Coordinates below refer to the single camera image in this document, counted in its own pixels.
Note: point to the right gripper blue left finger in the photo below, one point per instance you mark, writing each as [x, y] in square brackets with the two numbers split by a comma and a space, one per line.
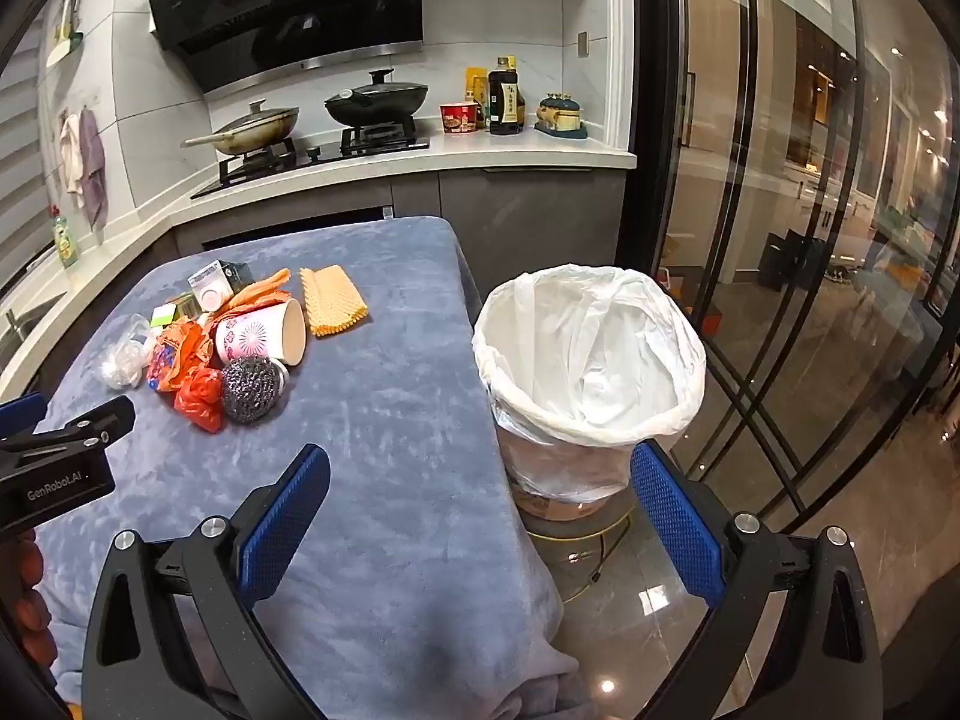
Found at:
[273, 520]

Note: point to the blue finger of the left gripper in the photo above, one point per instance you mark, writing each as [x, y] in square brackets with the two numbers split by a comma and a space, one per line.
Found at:
[22, 414]
[95, 429]

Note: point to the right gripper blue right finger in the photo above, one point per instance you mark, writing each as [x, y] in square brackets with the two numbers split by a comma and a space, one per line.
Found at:
[693, 549]

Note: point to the red plastic bag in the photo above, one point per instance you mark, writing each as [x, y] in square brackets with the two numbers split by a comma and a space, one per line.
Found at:
[199, 399]

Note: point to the steel wool scrubber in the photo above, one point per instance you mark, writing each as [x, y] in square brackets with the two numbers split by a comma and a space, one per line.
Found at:
[252, 387]

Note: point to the left hand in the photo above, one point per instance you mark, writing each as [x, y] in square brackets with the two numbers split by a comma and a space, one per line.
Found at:
[22, 571]

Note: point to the crumpled clear plastic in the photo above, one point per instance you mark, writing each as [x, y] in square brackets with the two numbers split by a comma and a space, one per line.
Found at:
[124, 363]

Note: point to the sink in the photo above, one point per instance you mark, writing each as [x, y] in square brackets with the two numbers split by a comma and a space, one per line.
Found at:
[17, 327]

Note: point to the orange snack wrapper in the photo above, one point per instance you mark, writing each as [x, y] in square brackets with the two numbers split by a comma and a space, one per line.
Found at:
[181, 347]

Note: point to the green white carton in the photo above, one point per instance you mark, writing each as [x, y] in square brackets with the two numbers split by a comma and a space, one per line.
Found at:
[184, 306]

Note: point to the blue-grey table cloth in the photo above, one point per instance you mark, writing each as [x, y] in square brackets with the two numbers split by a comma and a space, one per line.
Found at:
[416, 592]

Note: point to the cardboard box under bin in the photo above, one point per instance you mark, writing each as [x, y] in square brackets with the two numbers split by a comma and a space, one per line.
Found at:
[552, 510]

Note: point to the green dish soap bottle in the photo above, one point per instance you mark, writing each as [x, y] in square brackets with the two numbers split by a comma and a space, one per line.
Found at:
[63, 240]

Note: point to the white grey carton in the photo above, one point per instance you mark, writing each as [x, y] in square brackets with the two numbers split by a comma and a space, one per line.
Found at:
[218, 282]

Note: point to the pink paper cup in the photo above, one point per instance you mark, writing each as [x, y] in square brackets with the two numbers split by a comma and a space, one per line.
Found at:
[275, 332]

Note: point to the orange plastic wrapper strip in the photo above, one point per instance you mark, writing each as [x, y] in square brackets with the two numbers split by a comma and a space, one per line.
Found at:
[255, 296]

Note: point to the bin with white liner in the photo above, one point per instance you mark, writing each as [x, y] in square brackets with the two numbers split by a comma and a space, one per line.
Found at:
[582, 363]

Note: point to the purple hanging towel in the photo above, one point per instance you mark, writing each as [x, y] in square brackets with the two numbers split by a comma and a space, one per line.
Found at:
[93, 181]

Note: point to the white hanging towel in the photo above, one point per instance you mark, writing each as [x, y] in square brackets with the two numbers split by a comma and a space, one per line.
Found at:
[71, 157]

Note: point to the black gas stove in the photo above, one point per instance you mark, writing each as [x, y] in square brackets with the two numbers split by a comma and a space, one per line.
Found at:
[289, 155]

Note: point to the beige wok with lid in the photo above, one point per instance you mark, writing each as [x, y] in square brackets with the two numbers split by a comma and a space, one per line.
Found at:
[258, 128]

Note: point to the black wok with lid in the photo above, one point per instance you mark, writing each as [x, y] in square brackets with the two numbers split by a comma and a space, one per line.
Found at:
[378, 102]

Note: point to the black range hood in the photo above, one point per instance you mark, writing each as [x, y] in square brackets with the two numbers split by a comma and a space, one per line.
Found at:
[224, 43]

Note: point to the red instant noodle cup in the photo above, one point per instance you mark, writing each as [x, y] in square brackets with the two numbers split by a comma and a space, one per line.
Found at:
[460, 117]

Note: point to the teal yellow ceramic pot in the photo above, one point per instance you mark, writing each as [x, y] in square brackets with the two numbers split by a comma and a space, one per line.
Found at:
[558, 115]

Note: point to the dark soy sauce bottle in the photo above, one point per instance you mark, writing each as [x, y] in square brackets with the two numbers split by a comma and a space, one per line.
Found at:
[506, 107]

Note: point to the yellow packet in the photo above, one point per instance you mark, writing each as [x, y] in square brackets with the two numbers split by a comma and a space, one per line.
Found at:
[477, 91]

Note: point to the wall shelf rack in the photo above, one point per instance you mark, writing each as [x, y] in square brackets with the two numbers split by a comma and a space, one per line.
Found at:
[66, 36]

